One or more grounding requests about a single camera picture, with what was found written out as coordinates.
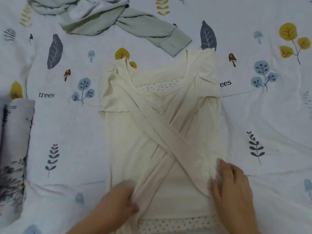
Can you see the person's right hand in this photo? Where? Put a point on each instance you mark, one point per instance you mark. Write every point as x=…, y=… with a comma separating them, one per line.
x=234, y=195

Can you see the person's left hand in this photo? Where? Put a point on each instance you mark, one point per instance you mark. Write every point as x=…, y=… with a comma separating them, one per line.
x=114, y=207

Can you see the bed with leaf print bedding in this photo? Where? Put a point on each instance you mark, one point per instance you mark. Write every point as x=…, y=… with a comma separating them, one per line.
x=273, y=143

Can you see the cream long-sleeve top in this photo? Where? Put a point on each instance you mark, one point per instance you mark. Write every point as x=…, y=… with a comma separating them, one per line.
x=156, y=139

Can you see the sage green zip jacket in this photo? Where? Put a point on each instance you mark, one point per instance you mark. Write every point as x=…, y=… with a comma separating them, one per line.
x=97, y=14

